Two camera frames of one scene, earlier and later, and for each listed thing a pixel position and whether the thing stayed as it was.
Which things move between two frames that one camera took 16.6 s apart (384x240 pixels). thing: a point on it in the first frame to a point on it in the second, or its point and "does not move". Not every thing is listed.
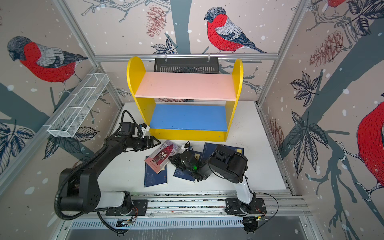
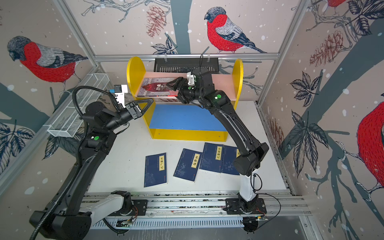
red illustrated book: [158, 158] to [156, 87]
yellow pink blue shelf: [189, 106] does not move
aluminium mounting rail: [204, 205] does not move
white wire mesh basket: [76, 107] does not move
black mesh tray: [187, 65] does not move
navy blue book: [151, 178] does not move
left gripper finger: [152, 144] to [149, 101]
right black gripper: [177, 160] to [182, 82]
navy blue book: [185, 174] does not move
